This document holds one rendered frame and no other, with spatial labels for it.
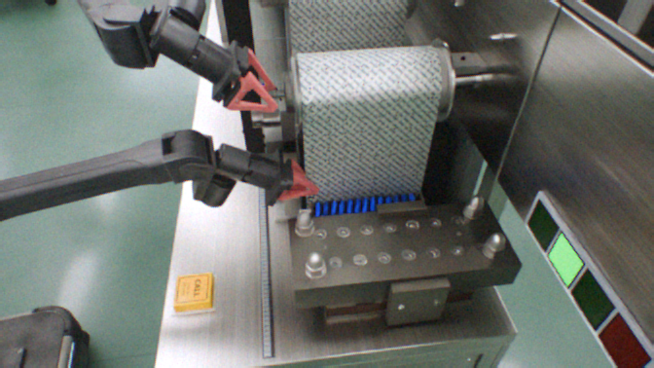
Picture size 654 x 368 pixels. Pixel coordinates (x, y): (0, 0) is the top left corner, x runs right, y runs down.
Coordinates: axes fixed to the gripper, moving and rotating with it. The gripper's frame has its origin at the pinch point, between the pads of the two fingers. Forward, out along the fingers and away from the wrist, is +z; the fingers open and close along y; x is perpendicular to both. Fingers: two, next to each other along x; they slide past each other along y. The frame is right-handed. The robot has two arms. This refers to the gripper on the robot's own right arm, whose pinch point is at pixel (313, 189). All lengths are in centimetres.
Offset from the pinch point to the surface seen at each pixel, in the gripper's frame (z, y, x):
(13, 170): -82, -147, -171
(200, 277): -13.4, 7.7, -24.2
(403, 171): 13.7, 0.3, 11.2
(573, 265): 19.5, 31.6, 26.3
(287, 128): -8.6, -7.0, 6.4
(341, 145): -1.0, 0.3, 11.7
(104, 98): -54, -219, -155
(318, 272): -0.1, 18.0, -2.4
